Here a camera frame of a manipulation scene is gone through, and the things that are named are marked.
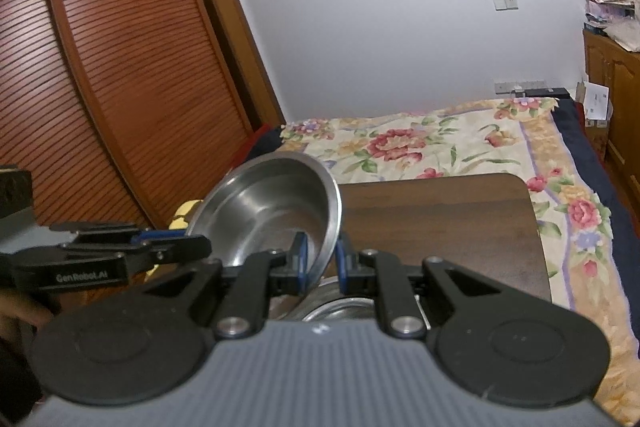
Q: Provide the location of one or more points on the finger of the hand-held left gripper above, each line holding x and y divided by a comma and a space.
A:
180, 249
160, 234

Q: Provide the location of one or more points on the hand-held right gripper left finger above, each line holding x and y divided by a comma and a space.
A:
300, 262

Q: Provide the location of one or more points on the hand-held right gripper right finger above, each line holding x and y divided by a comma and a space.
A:
341, 267

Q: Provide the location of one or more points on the large steel bowl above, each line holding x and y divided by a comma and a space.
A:
330, 307

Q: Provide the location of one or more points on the deep steel bowl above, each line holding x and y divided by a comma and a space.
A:
260, 207

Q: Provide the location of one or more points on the person's left hand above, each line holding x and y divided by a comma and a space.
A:
20, 309

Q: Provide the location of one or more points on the red cloth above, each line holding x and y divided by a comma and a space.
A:
252, 144

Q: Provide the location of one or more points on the wooden louvered wardrobe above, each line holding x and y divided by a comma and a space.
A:
125, 57

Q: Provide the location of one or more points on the wooden door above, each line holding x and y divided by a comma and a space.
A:
235, 32

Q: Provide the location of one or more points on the grey power strip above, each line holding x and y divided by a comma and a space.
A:
520, 87

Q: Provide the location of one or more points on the black flat device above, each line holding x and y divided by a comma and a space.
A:
547, 93

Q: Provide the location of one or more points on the white paper bag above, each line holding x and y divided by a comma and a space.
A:
595, 104

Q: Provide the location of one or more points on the wooden cabinet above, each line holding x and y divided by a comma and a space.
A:
620, 97

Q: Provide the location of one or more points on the pile of printed cloth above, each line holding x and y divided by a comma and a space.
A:
607, 2

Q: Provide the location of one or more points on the white wall switch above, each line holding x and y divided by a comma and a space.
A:
505, 3

